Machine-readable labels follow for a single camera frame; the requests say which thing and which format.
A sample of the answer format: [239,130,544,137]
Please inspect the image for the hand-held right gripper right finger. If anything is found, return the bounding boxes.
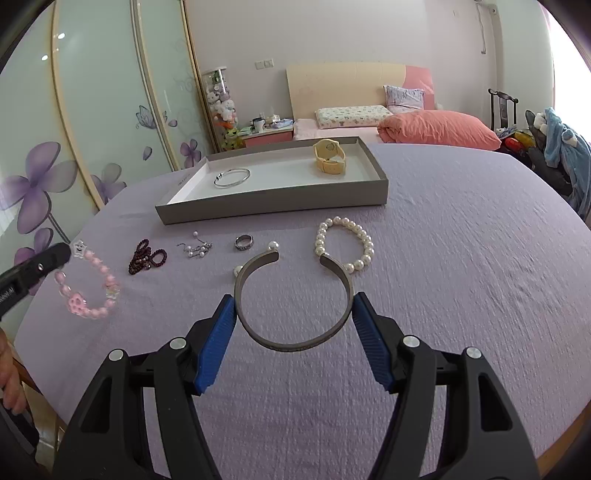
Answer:
[353,292,541,480]

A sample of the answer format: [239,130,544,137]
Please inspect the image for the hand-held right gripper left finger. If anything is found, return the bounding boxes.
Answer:
[53,294,238,480]

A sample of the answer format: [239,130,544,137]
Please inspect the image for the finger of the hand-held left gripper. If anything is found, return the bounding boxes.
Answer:
[16,243,71,289]

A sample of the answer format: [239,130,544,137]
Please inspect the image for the pink bead bracelet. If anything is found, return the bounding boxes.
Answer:
[54,239,122,320]

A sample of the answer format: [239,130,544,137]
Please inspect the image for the grey metal cuff bracelet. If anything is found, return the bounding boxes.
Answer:
[233,253,356,354]

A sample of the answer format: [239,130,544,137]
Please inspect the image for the dark red bead bracelet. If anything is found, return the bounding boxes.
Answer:
[128,239,168,276]

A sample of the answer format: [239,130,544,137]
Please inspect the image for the white pearl bracelet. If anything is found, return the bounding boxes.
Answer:
[315,218,376,274]

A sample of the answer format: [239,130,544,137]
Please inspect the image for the grey cardboard tray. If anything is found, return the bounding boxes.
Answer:
[154,137,389,226]

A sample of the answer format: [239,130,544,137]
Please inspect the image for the person's left hand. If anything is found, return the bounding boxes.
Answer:
[0,331,24,412]

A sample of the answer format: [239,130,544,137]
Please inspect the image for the purple tablecloth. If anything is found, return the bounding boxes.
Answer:
[14,141,587,480]

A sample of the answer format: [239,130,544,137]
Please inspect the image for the silver bangle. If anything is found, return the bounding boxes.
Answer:
[213,168,251,188]

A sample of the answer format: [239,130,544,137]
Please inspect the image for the floral sliding door wardrobe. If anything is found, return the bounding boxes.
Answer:
[0,0,211,282]

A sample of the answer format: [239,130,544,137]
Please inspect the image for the yellow wristwatch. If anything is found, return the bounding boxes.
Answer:
[312,138,350,176]

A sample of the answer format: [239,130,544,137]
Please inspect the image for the pink and beige nightstand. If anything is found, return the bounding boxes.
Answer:
[242,127,295,148]

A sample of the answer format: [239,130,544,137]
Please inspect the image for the folded orange duvet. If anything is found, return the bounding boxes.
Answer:
[378,110,502,151]

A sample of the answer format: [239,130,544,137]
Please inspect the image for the patterned white pillow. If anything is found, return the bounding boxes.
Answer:
[315,105,391,130]

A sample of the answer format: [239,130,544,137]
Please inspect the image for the clear tube of plush toys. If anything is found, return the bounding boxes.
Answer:
[202,67,241,153]

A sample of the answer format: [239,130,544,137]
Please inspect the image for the pile of colourful clothes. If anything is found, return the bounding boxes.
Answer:
[498,128,533,154]

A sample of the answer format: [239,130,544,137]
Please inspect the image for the purple floral pillow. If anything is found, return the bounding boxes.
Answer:
[383,85,426,114]

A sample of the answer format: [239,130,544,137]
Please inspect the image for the dark grey chair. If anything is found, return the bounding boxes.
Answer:
[524,110,573,195]

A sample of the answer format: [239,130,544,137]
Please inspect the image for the dark wooden chair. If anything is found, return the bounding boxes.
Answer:
[488,89,519,132]

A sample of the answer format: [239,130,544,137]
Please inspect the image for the bed with beige headboard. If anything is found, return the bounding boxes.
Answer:
[286,62,502,151]

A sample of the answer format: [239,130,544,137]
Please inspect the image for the blue plush garment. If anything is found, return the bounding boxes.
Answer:
[542,107,591,213]

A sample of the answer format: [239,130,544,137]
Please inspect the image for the white air conditioner pipe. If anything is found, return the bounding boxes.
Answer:
[475,0,502,54]

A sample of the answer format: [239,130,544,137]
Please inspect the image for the silver pearl chain earrings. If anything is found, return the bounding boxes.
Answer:
[177,231,214,260]

